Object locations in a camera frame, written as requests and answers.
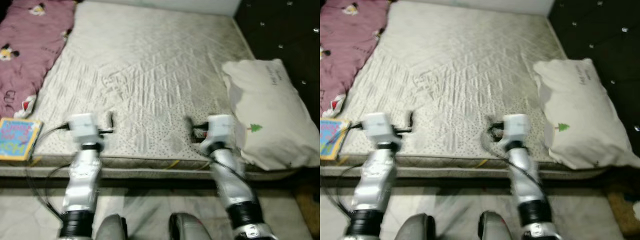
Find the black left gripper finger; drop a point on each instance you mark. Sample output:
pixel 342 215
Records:
pixel 111 121
pixel 411 120

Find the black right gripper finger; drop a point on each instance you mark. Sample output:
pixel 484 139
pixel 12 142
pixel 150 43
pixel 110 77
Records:
pixel 191 125

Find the colourful children book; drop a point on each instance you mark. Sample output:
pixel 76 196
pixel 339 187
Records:
pixel 334 140
pixel 17 139

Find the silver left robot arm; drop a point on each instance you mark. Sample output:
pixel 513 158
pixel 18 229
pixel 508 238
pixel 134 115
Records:
pixel 372 180
pixel 82 180

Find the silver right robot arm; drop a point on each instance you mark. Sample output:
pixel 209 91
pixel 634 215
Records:
pixel 525 170
pixel 225 170

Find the white quilted mattress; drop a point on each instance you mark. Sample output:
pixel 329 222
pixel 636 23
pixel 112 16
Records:
pixel 460 75
pixel 150 75

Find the white pillow with tree print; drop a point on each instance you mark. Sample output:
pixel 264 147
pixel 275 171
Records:
pixel 582 120
pixel 272 120

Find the pink cartoon print blanket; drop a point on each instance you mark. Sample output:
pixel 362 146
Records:
pixel 350 50
pixel 30 50

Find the grey left robot leg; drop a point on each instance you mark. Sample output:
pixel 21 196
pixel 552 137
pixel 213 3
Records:
pixel 415 229
pixel 110 229

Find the grey robot leg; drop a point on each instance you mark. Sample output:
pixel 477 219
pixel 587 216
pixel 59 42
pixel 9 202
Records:
pixel 110 229
pixel 192 229
pixel 415 229
pixel 500 229

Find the grey right robot leg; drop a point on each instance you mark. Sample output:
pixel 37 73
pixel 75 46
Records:
pixel 500 229
pixel 192 229

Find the brown fuzzy mat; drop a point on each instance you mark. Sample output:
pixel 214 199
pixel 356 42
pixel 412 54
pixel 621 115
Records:
pixel 620 210
pixel 309 210

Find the black studded headboard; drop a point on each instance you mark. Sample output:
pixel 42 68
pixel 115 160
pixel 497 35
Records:
pixel 600 35
pixel 285 35

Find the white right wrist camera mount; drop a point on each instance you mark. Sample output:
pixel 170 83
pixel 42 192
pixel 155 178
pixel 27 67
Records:
pixel 220 129
pixel 516 129

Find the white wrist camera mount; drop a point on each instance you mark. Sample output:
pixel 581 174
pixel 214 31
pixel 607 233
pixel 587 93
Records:
pixel 516 129
pixel 379 127
pixel 220 129
pixel 84 127

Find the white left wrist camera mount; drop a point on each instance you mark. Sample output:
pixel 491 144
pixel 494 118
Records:
pixel 84 127
pixel 379 127

